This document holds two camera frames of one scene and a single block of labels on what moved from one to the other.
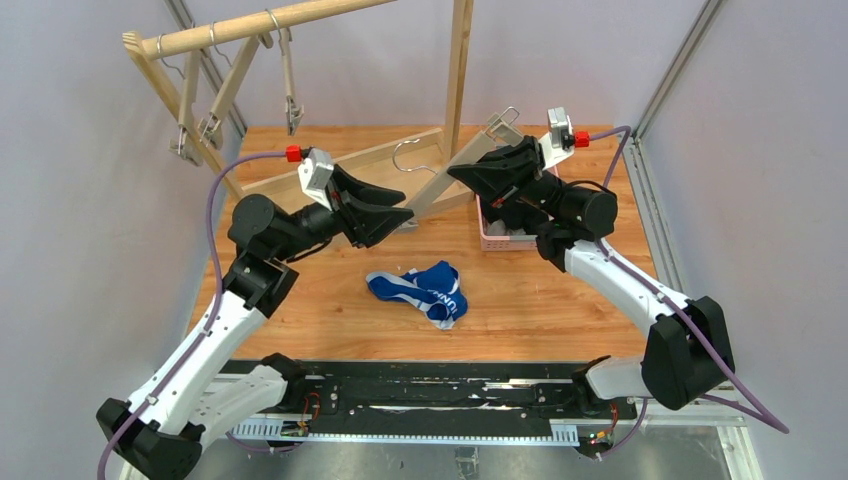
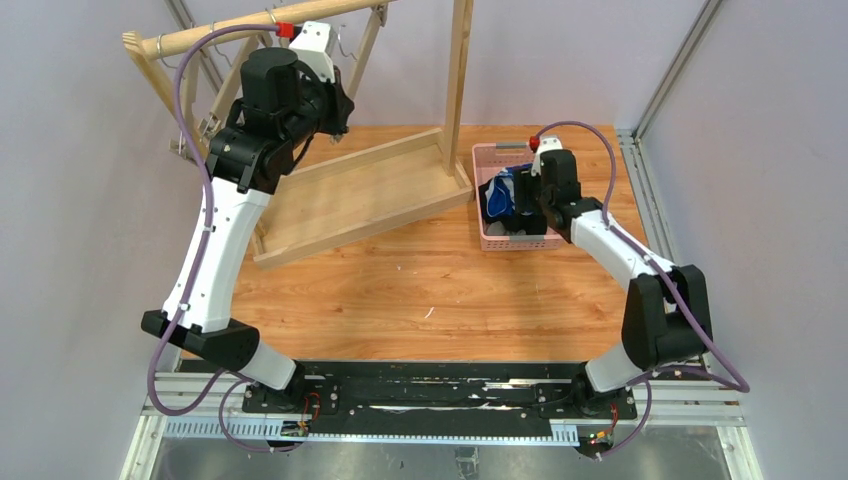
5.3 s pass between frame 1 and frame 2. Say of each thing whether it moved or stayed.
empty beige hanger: stayed
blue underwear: moved
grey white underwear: stayed
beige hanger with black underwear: moved
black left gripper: moved
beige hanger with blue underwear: moved
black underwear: stayed
